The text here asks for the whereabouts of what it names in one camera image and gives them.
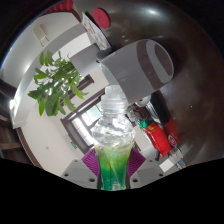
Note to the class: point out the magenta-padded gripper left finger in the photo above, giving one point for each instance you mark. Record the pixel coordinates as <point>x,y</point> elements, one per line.
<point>75,170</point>

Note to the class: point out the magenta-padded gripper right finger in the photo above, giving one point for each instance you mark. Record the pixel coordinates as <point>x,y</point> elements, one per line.
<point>150,170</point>

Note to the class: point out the clear bottle with green drink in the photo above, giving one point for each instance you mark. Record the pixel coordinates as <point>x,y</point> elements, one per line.
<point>113,133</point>

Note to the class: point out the green exit sign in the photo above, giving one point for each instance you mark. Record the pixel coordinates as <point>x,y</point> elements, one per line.
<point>73,145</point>

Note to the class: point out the red box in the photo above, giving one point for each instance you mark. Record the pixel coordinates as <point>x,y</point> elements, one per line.
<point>160,138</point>

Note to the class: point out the brown wooden glazed door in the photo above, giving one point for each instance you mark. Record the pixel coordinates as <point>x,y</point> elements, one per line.
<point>81,126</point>

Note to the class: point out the green box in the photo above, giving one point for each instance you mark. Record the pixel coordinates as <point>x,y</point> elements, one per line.
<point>143,124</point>

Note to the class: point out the leafy plant in white pot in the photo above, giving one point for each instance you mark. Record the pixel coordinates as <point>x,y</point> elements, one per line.
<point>55,86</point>

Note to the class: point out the white mug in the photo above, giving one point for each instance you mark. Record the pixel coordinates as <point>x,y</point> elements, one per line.
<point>133,73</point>

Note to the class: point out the printed paper leaflet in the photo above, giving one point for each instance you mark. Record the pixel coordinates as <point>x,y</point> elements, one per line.
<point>95,37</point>

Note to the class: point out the white wall radiator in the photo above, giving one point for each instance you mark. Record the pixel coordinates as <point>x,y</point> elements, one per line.
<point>40,34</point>

